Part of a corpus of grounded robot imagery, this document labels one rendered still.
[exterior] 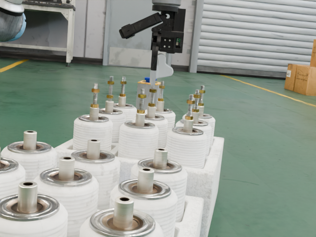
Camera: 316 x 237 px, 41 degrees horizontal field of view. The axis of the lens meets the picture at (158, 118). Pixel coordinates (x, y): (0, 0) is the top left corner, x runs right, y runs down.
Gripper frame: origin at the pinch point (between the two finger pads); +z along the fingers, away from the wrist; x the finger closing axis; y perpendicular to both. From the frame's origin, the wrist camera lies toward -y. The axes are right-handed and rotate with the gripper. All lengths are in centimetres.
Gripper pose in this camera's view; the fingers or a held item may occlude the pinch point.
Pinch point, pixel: (151, 82)
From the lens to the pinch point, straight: 113.3
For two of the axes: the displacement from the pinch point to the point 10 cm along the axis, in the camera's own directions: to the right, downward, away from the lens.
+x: 0.0, -1.9, 9.8
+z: -0.9, 9.8, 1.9
